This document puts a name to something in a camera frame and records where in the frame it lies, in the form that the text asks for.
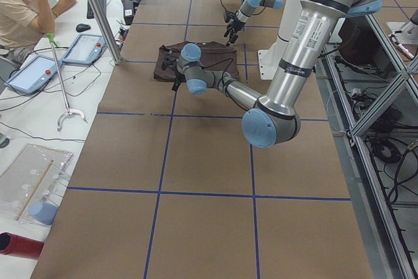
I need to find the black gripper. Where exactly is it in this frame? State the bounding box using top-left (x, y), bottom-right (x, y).
top-left (172, 70), bottom-right (186, 91)
top-left (224, 18), bottom-right (246, 46)

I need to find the dark brown t-shirt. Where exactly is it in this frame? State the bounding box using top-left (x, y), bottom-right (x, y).
top-left (153, 41), bottom-right (240, 82)

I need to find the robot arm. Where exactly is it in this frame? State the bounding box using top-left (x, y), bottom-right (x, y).
top-left (220, 0), bottom-right (284, 46)
top-left (176, 0), bottom-right (383, 148)

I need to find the teach pendant far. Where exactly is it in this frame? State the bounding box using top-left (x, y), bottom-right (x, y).
top-left (61, 33), bottom-right (106, 65)

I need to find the teach pendant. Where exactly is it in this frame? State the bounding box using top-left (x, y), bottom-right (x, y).
top-left (4, 55), bottom-right (57, 94)
top-left (61, 33), bottom-right (106, 65)

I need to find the brown paper table cover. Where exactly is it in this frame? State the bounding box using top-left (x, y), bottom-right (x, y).
top-left (32, 0), bottom-right (373, 278)

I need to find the black computer mouse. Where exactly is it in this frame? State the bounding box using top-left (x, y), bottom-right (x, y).
top-left (75, 24), bottom-right (91, 33)

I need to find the black keyboard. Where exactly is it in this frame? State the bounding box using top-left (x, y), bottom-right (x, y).
top-left (86, 0), bottom-right (108, 20)

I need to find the metal reacher grabber tool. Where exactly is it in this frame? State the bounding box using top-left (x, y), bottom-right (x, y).
top-left (46, 33), bottom-right (87, 132)

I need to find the teach pendant near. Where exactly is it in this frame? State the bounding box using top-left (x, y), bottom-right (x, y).
top-left (4, 55), bottom-right (57, 94)

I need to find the cardboard in plastic sleeve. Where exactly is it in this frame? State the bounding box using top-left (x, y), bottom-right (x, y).
top-left (1, 144), bottom-right (73, 226)

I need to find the seated person beige shirt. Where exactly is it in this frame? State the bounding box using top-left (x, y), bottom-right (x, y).
top-left (1, 0), bottom-right (76, 64)

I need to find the light blue plastic cup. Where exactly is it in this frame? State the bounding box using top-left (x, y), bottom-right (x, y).
top-left (29, 201), bottom-right (58, 225)

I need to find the red cylinder bottle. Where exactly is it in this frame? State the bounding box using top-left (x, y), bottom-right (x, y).
top-left (1, 232), bottom-right (44, 260)

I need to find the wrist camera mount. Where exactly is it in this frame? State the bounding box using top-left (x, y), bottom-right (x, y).
top-left (161, 54), bottom-right (178, 71)
top-left (223, 10), bottom-right (236, 24)

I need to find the aluminium frame post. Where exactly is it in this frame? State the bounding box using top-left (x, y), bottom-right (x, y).
top-left (88, 0), bottom-right (122, 65)

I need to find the aluminium frame rail structure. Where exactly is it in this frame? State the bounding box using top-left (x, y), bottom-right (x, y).
top-left (316, 8), bottom-right (417, 278)

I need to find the clear wire rack wooden dowel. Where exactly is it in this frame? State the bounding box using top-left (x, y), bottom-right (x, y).
top-left (13, 159), bottom-right (71, 225)

